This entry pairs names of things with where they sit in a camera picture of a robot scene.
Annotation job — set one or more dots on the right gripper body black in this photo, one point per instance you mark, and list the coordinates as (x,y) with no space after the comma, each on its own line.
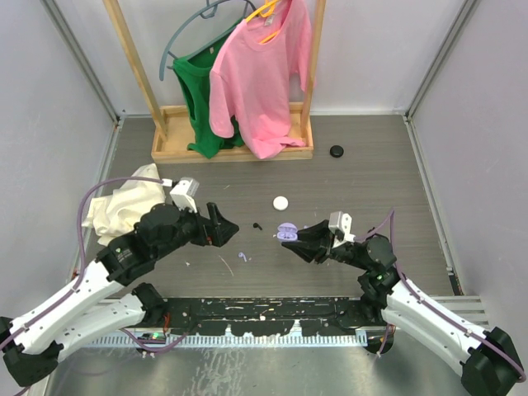
(329,251)

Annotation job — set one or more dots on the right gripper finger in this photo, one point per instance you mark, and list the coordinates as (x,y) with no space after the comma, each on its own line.
(315,235)
(309,252)

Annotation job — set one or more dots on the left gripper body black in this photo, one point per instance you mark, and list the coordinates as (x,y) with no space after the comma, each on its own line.
(203,233)

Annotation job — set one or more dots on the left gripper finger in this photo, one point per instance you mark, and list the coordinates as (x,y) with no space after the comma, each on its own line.
(216,219)
(222,232)

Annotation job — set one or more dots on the purple earbud case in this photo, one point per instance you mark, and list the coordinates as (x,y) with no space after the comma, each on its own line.
(287,232)

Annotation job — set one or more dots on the white earbud case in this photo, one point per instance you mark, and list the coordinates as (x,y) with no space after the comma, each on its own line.
(280,203)

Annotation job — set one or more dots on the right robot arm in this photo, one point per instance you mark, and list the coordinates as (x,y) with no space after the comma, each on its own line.
(485,360)

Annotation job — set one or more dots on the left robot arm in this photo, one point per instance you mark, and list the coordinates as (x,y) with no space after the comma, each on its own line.
(34,343)

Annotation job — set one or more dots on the black earbud case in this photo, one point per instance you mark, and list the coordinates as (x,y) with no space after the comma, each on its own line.
(336,151)

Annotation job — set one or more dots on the cream cloth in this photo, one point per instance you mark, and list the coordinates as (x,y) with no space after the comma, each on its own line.
(116,214)

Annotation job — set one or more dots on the pink t-shirt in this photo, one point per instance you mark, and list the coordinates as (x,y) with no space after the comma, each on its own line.
(254,86)

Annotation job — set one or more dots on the green t-shirt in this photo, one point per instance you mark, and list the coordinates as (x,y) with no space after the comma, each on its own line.
(193,75)

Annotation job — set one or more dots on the grey clothes hanger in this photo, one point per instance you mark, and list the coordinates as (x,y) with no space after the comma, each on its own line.
(214,20)

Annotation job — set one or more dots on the yellow clothes hanger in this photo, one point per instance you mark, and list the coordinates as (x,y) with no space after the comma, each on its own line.
(268,25)

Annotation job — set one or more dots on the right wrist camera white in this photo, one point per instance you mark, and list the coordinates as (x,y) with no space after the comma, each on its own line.
(339,225)

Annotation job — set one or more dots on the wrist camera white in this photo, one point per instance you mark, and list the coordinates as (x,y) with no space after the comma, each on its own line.
(339,225)
(182,192)

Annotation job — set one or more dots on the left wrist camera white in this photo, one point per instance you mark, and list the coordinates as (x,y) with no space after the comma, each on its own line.
(182,192)

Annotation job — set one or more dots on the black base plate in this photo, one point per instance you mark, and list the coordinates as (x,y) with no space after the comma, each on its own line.
(263,317)

